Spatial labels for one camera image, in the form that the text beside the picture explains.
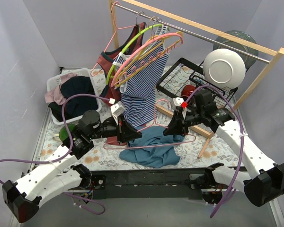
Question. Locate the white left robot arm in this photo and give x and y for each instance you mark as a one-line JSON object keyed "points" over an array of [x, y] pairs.
{"points": [[59, 173]]}

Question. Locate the floral table mat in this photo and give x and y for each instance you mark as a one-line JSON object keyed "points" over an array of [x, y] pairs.
{"points": [[108, 159]]}

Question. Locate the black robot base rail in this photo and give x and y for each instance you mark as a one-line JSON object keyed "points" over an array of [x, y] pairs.
{"points": [[154, 183]]}

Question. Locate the green mug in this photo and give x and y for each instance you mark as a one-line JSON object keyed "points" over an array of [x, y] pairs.
{"points": [[63, 134]]}

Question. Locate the thin pink wire hanger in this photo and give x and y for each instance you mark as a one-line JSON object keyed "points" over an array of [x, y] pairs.
{"points": [[153, 137]]}

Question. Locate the black wire dish rack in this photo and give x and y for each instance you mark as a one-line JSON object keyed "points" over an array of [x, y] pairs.
{"points": [[183, 73]]}

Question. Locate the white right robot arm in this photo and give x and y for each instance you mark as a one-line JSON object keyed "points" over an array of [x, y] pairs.
{"points": [[263, 179]]}

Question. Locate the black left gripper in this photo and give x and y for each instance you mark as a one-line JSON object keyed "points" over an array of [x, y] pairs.
{"points": [[120, 131]]}

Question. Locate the yellow plastic hanger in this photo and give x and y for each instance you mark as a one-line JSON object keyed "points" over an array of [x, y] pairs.
{"points": [[151, 52]]}

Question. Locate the red tank top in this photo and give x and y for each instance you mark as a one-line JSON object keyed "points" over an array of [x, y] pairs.
{"points": [[106, 60]]}

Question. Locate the pink garment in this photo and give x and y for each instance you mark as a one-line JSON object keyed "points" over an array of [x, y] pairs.
{"points": [[55, 94]]}

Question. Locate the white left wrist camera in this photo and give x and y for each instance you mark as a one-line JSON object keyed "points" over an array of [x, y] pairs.
{"points": [[116, 110]]}

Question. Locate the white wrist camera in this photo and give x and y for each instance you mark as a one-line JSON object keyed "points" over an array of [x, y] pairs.
{"points": [[116, 110], [179, 105]]}

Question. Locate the thick pink plastic hanger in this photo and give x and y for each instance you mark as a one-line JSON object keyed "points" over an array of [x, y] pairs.
{"points": [[146, 47]]}

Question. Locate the white ceramic plate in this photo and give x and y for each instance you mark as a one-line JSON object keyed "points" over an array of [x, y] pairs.
{"points": [[224, 68]]}

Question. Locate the red ceramic bowl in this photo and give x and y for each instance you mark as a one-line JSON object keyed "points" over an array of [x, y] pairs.
{"points": [[187, 91]]}

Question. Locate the blue white striped tank top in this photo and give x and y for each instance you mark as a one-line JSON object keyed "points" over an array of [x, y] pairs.
{"points": [[138, 94]]}

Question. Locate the white plastic laundry basket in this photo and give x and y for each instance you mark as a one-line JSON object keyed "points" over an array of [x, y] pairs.
{"points": [[63, 86]]}

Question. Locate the green plastic hanger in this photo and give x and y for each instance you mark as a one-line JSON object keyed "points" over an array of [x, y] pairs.
{"points": [[159, 31]]}

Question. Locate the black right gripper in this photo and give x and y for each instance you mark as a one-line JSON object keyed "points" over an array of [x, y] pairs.
{"points": [[183, 123]]}

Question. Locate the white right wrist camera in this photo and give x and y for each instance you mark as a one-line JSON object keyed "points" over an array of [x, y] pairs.
{"points": [[179, 105]]}

